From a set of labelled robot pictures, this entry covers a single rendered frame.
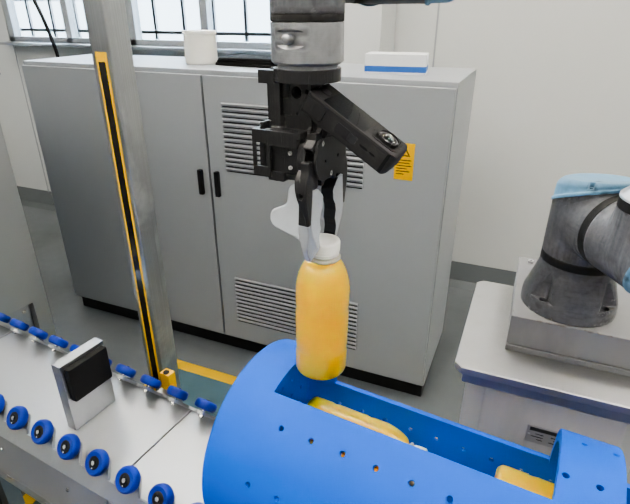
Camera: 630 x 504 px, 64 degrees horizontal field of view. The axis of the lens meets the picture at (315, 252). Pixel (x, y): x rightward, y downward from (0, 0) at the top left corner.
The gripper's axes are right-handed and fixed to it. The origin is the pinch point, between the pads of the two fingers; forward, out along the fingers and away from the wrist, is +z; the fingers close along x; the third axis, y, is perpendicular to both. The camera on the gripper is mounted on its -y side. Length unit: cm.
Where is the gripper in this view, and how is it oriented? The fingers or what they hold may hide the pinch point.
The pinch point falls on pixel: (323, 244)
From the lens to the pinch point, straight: 60.7
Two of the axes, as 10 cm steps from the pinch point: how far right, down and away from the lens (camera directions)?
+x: -4.8, 3.8, -7.9
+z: 0.0, 9.0, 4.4
